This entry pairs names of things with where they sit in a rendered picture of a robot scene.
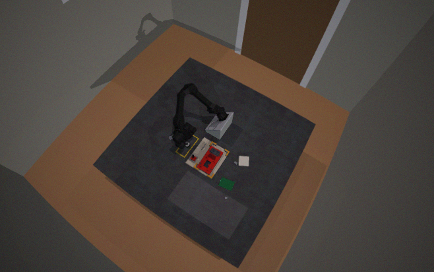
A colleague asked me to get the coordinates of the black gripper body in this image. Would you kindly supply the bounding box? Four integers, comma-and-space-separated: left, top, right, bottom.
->
175, 125, 197, 149

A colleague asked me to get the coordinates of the green flat rectangular mat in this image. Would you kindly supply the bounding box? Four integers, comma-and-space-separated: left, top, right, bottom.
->
218, 177, 235, 191

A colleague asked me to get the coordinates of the beige flat slab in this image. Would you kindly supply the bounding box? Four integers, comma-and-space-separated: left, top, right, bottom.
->
239, 156, 249, 167

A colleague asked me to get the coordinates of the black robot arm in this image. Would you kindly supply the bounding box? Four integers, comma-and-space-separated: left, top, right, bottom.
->
172, 83, 229, 144

